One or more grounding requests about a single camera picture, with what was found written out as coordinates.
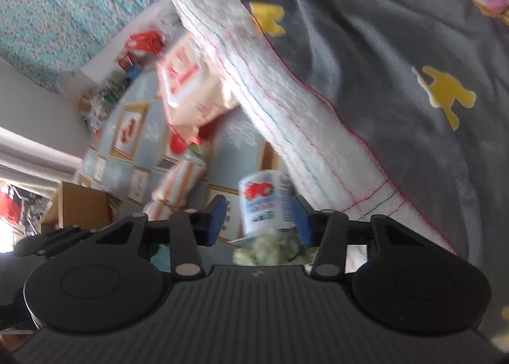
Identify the small drink carton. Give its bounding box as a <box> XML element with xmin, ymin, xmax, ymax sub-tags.
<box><xmin>239</xmin><ymin>170</ymin><xmax>295</xmax><ymax>237</ymax></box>

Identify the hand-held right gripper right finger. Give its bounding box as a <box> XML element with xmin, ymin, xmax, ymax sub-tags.
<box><xmin>291</xmin><ymin>194</ymin><xmax>425</xmax><ymax>280</ymax></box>

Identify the teal floral curtain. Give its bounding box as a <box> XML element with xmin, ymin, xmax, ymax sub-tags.
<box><xmin>0</xmin><ymin>0</ymin><xmax>168</xmax><ymax>94</ymax></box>

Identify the brown cardboard box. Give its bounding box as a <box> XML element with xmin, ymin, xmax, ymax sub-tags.
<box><xmin>40</xmin><ymin>181</ymin><xmax>110</xmax><ymax>235</ymax></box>

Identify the green scrunchie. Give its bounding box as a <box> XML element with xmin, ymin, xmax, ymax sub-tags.
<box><xmin>233</xmin><ymin>229</ymin><xmax>319</xmax><ymax>267</ymax></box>

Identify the pink wet wipes pack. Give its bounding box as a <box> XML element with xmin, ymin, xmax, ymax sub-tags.
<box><xmin>156</xmin><ymin>32</ymin><xmax>239</xmax><ymax>128</ymax></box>

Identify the red snack packet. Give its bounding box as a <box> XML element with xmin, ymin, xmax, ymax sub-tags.
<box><xmin>116</xmin><ymin>50</ymin><xmax>138</xmax><ymax>71</ymax></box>

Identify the white stitched blanket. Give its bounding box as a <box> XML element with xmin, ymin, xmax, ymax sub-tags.
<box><xmin>171</xmin><ymin>0</ymin><xmax>454</xmax><ymax>261</ymax></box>

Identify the red hanging bag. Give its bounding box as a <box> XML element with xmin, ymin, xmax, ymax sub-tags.
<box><xmin>0</xmin><ymin>185</ymin><xmax>20</xmax><ymax>225</ymax></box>

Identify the fruit print tablecloth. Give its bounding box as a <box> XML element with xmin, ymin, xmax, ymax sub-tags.
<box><xmin>77</xmin><ymin>66</ymin><xmax>287</xmax><ymax>245</ymax></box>

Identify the clear bag of snacks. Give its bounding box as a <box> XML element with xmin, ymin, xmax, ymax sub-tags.
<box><xmin>77</xmin><ymin>76</ymin><xmax>130</xmax><ymax>136</ymax></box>

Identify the grey blanket yellow print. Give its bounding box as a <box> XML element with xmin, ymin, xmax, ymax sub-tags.
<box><xmin>241</xmin><ymin>0</ymin><xmax>509</xmax><ymax>309</ymax></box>

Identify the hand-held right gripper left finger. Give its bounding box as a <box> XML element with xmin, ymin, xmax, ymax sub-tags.
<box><xmin>95</xmin><ymin>194</ymin><xmax>227</xmax><ymax>279</ymax></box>

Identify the orange striped sock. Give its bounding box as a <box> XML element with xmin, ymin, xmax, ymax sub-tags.
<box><xmin>143</xmin><ymin>151</ymin><xmax>207</xmax><ymax>222</ymax></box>

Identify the red plastic bag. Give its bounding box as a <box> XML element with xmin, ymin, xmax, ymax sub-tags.
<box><xmin>126</xmin><ymin>29</ymin><xmax>164</xmax><ymax>55</ymax></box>

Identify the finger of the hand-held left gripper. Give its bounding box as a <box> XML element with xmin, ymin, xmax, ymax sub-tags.
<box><xmin>15</xmin><ymin>226</ymin><xmax>101</xmax><ymax>257</ymax></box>

